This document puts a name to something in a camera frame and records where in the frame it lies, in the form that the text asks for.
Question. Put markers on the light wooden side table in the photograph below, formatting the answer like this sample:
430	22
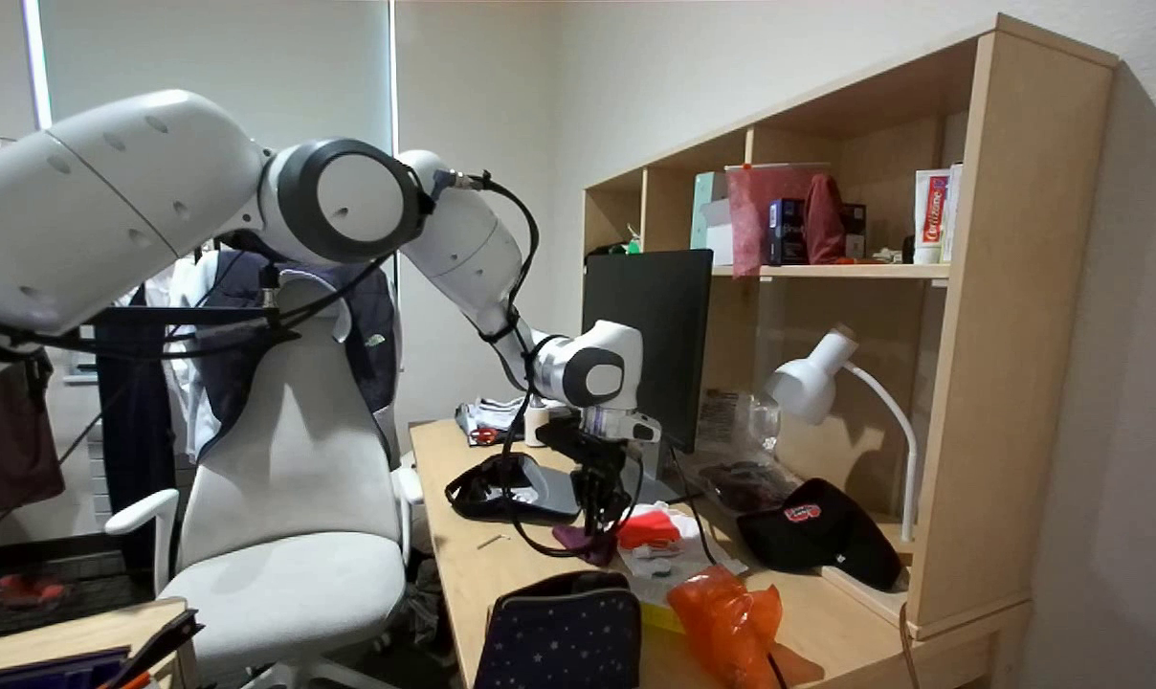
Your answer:
54	632

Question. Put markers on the silver allen key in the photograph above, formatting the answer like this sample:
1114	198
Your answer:
493	541

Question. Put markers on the brown hanging garment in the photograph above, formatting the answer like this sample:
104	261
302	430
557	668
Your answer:
22	433

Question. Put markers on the silver monitor stand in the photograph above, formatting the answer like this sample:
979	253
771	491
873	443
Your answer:
656	483

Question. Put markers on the navy dotted purse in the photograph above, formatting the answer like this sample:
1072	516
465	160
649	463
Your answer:
559	636

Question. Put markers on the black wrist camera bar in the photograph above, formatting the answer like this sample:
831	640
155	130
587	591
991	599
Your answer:
590	433

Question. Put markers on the black hanging garment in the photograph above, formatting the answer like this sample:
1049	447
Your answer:
137	421

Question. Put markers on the black computer monitor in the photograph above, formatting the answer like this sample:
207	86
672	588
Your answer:
660	346

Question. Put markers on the black cap with red logo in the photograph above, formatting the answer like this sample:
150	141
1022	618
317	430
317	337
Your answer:
820	531

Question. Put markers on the white office chair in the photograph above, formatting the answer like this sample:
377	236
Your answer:
296	483

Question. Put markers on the red slippers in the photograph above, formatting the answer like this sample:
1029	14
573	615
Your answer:
27	591

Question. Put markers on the pale teal book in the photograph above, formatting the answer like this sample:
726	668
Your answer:
709	216

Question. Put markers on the white printed box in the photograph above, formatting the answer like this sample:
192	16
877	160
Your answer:
937	216

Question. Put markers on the dark blue jacket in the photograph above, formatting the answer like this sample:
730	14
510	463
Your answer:
368	332

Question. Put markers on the black clothes rack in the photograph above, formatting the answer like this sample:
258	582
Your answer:
219	326

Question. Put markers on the white gooseneck desk lamp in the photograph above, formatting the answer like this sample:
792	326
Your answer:
904	433

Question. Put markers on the orange plastic bag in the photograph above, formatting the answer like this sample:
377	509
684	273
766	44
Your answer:
726	627

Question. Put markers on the light wooden shelf unit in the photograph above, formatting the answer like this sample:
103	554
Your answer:
1014	386

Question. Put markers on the dark brown cylinder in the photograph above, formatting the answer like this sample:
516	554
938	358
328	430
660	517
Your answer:
854	232

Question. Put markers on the red packet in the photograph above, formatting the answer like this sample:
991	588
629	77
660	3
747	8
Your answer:
649	531

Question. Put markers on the dark blue bottle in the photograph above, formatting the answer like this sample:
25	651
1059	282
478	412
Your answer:
785	232

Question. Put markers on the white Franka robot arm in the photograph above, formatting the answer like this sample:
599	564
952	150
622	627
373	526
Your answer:
104	203

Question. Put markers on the purple cloth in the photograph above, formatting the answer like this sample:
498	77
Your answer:
576	541

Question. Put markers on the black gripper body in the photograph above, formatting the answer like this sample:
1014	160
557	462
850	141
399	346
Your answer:
603	462

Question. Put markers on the small green object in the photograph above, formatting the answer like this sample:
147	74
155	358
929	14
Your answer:
632	238

